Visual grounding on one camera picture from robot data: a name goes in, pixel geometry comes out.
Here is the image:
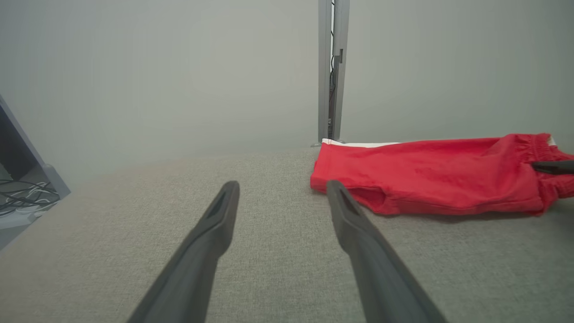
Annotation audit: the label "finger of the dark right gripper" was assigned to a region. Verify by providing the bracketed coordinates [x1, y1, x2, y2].
[531, 160, 574, 175]

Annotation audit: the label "black white cable bundle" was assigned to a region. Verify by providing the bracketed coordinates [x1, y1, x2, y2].
[0, 179, 61, 218]

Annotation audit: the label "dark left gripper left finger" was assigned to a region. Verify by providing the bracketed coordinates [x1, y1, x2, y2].
[127, 181, 240, 323]

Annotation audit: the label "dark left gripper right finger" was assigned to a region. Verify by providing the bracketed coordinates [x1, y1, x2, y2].
[326, 180, 449, 323]

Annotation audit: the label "grey equipment cart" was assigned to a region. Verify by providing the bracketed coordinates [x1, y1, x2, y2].
[0, 94, 71, 252]

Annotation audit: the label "red shorts with white trim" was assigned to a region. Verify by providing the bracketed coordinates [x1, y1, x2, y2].
[310, 133, 574, 217]

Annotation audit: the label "grey metal post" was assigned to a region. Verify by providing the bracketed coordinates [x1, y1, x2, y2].
[312, 0, 350, 147]

